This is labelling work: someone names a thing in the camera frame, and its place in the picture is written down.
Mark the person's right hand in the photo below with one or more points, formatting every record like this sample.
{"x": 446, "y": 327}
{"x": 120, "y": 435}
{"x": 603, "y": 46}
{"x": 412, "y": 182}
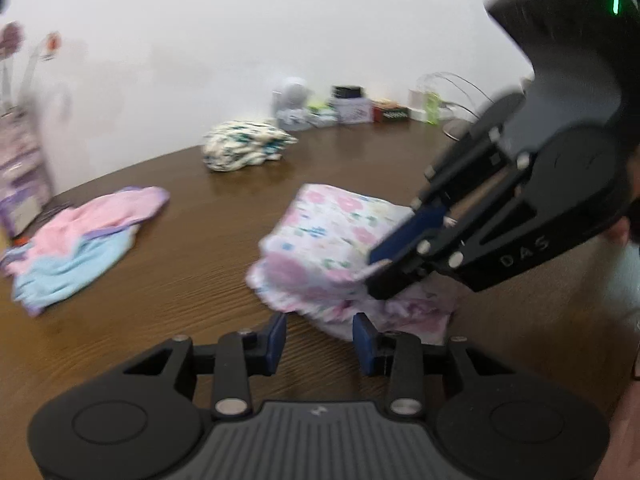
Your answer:
{"x": 619, "y": 232}

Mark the pink and blue garment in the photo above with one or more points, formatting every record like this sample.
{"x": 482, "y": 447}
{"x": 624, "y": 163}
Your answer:
{"x": 75, "y": 255}

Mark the pink floral garment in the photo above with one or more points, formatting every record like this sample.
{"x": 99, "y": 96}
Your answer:
{"x": 320, "y": 230}

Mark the printed tin box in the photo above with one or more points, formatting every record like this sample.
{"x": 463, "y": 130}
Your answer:
{"x": 352, "y": 110}

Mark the black charger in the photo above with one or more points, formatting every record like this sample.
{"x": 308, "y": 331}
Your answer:
{"x": 347, "y": 92}

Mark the folded green floral cloth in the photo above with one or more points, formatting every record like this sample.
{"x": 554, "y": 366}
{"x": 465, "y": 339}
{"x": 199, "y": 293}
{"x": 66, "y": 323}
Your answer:
{"x": 240, "y": 145}

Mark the green spray bottle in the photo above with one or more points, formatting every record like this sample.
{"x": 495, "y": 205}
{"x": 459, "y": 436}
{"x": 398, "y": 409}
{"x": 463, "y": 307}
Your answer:
{"x": 432, "y": 110}

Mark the purple tissue box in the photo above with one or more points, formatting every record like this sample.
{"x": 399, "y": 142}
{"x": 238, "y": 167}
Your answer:
{"x": 22, "y": 215}

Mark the stacked green boxes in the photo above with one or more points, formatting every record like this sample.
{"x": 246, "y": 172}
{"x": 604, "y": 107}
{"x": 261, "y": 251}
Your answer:
{"x": 322, "y": 112}

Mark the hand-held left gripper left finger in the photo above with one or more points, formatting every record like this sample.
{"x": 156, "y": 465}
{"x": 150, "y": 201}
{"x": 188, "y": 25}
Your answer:
{"x": 276, "y": 342}

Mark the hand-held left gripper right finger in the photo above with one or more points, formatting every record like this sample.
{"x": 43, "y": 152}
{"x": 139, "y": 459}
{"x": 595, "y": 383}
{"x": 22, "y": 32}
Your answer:
{"x": 362, "y": 347}

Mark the white robot speaker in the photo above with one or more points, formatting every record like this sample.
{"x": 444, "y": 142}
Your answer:
{"x": 292, "y": 97}

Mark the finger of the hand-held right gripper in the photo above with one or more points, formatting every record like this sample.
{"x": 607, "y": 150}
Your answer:
{"x": 410, "y": 232}
{"x": 400, "y": 282}

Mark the dried rose bouquet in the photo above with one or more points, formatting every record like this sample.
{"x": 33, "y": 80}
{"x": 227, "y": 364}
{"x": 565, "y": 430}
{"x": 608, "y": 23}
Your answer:
{"x": 11, "y": 40}

